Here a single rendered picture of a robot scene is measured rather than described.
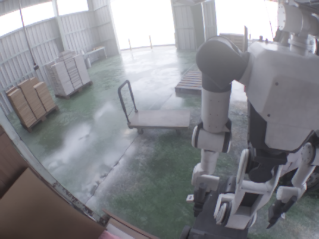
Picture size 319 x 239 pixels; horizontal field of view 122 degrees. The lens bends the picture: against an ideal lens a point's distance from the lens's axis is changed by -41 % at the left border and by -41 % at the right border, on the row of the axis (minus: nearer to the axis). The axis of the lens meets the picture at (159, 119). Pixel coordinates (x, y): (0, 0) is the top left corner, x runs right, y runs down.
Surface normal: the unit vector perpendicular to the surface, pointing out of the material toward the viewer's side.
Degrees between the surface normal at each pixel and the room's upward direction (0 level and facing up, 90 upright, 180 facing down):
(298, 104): 90
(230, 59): 90
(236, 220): 66
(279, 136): 90
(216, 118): 90
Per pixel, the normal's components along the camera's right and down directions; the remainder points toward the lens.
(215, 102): -0.41, 0.58
